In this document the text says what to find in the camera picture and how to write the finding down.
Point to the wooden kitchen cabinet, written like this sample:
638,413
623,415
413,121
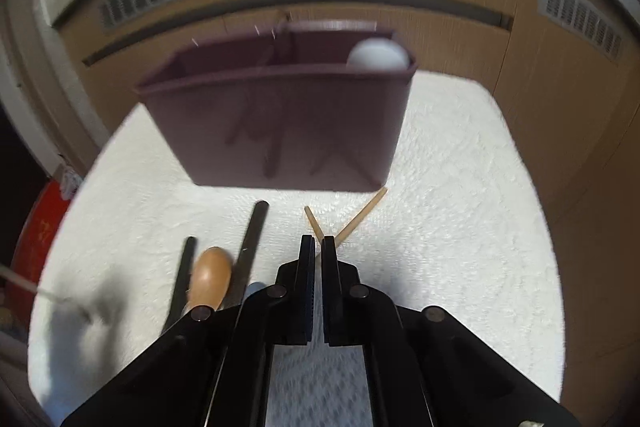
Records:
550,132

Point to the purple plastic utensil holder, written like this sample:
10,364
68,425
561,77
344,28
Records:
280,127

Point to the red container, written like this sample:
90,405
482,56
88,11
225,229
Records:
40,232

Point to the wooden spoon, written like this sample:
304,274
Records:
212,277

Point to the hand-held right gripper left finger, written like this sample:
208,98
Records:
307,272

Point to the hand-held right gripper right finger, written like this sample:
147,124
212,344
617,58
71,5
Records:
330,272

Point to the wooden chopstick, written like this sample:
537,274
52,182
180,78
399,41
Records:
362,216
313,223

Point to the pale blue soup spoon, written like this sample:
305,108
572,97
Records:
375,54

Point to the white textured towel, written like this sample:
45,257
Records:
450,207

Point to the small grey vent grille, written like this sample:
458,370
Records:
580,19

